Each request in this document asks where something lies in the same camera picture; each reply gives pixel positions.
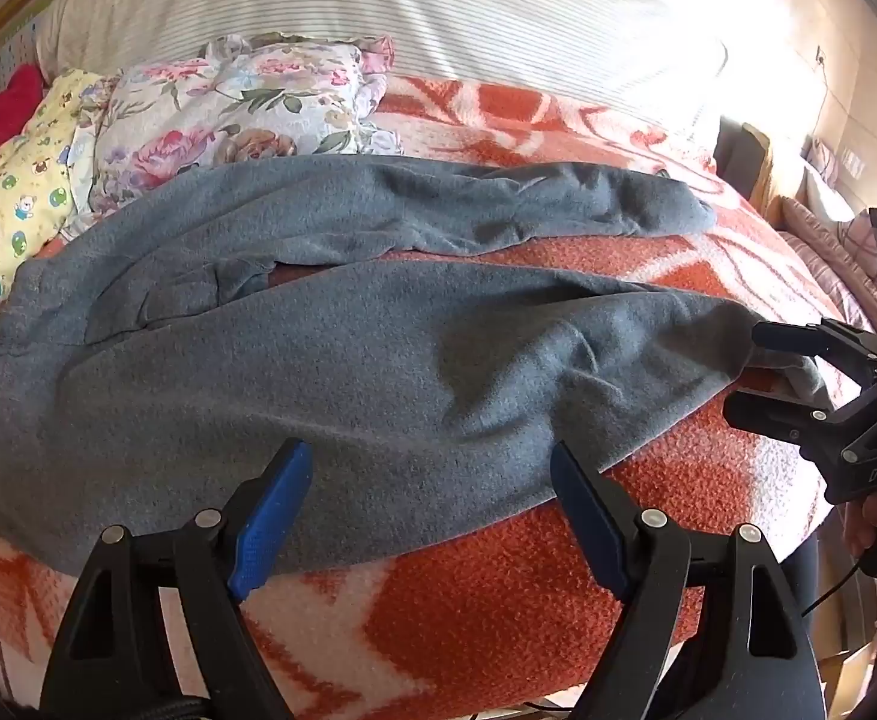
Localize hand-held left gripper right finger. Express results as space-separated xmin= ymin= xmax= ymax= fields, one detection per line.
xmin=549 ymin=439 xmax=830 ymax=720

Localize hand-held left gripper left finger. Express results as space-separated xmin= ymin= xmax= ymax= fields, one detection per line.
xmin=39 ymin=437 xmax=314 ymax=720

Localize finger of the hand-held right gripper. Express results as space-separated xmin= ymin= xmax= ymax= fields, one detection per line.
xmin=722 ymin=388 xmax=877 ymax=462
xmin=751 ymin=317 xmax=877 ymax=385

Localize grey pants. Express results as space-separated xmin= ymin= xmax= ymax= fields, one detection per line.
xmin=0 ymin=154 xmax=833 ymax=578

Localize person's right hand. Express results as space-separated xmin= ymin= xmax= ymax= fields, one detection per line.
xmin=843 ymin=499 xmax=877 ymax=578

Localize striped pink cushion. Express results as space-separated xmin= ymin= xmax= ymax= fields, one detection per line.
xmin=778 ymin=139 xmax=877 ymax=335

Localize orange and white blanket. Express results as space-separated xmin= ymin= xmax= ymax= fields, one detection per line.
xmin=0 ymin=75 xmax=877 ymax=720

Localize wooden chair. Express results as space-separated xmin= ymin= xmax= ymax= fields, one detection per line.
xmin=714 ymin=115 xmax=776 ymax=215

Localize yellow cartoon print pillow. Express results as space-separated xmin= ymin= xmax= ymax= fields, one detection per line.
xmin=0 ymin=67 xmax=120 ymax=361

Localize floral pillow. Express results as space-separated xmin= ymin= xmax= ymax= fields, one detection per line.
xmin=70 ymin=31 xmax=409 ymax=218

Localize white striped bedding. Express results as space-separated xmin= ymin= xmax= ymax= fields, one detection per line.
xmin=37 ymin=0 xmax=732 ymax=117

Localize black cable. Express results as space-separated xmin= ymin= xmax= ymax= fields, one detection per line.
xmin=797 ymin=555 xmax=863 ymax=616

